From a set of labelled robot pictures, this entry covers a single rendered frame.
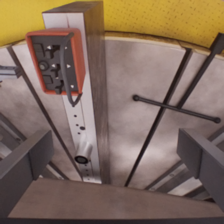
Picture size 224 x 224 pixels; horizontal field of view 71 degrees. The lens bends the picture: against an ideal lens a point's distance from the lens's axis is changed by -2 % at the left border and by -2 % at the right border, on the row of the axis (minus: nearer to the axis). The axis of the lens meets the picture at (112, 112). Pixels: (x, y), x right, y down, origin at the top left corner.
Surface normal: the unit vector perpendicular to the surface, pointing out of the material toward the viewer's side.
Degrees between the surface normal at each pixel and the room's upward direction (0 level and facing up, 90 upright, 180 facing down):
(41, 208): 90
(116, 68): 0
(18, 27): 0
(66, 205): 90
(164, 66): 0
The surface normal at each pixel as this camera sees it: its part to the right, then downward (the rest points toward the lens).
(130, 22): -0.12, 0.63
